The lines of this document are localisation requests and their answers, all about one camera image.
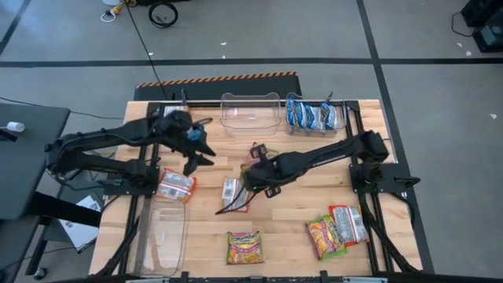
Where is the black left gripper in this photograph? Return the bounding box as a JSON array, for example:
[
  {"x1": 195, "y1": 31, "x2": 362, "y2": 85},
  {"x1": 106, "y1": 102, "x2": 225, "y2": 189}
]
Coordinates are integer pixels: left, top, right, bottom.
[{"x1": 159, "y1": 109, "x2": 217, "y2": 177}]

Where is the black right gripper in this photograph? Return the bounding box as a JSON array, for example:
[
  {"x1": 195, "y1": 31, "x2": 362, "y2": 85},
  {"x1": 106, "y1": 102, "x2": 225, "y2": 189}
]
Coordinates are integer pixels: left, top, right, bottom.
[{"x1": 215, "y1": 143, "x2": 286, "y2": 215}]

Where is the clear plastic bin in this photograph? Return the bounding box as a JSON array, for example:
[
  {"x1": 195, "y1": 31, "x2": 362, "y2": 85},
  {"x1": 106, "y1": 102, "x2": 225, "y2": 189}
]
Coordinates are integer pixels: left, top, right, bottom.
[
  {"x1": 131, "y1": 196, "x2": 189, "y2": 278},
  {"x1": 219, "y1": 92, "x2": 282, "y2": 137},
  {"x1": 285, "y1": 92, "x2": 349, "y2": 138}
]

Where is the black hazard-striped floor mat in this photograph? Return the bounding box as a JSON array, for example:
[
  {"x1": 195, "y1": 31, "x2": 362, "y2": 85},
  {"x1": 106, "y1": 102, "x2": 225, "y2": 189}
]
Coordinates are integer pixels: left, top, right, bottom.
[{"x1": 134, "y1": 71, "x2": 303, "y2": 101}]

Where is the white paper sheet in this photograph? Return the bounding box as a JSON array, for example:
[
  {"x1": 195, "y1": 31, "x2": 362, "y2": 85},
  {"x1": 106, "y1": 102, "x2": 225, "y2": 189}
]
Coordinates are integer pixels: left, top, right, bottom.
[{"x1": 58, "y1": 195, "x2": 104, "y2": 251}]

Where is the black desk leg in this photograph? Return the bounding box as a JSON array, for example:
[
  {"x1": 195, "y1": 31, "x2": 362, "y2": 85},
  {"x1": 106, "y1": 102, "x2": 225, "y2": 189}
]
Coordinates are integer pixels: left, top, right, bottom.
[{"x1": 25, "y1": 191, "x2": 103, "y2": 281}]

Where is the white and yellow plug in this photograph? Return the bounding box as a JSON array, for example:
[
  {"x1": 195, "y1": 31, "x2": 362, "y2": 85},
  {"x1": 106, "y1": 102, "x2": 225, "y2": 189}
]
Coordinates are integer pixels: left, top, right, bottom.
[{"x1": 100, "y1": 0, "x2": 127, "y2": 23}]

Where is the dark grey desk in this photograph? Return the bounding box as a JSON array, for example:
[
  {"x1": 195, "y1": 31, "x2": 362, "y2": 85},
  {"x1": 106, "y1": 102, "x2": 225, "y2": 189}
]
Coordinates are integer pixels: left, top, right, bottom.
[{"x1": 0, "y1": 102, "x2": 72, "y2": 283}]

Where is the black equipment box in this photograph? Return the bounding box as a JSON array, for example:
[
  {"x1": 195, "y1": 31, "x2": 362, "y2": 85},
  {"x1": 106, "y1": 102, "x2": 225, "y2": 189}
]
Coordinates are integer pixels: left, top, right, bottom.
[
  {"x1": 472, "y1": 23, "x2": 503, "y2": 54},
  {"x1": 460, "y1": 0, "x2": 503, "y2": 28}
]

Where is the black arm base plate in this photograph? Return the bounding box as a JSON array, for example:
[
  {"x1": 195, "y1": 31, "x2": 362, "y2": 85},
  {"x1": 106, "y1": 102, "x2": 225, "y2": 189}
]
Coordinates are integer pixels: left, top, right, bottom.
[
  {"x1": 349, "y1": 163, "x2": 421, "y2": 194},
  {"x1": 102, "y1": 167, "x2": 160, "y2": 197}
]

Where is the long black floor cable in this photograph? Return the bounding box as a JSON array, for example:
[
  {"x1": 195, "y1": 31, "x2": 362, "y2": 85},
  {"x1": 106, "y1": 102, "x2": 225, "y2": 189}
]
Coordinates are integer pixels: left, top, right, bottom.
[{"x1": 123, "y1": 0, "x2": 169, "y2": 100}]

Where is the coiled black cable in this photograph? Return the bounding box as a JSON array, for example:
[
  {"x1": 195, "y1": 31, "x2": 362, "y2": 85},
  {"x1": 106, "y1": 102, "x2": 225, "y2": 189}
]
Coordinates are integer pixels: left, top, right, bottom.
[{"x1": 147, "y1": 2, "x2": 180, "y2": 29}]

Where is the thin black equipment cable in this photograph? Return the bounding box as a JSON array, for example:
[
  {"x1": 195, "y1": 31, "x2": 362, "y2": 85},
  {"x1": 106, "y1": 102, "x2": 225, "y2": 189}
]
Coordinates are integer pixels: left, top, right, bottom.
[{"x1": 450, "y1": 10, "x2": 475, "y2": 39}]

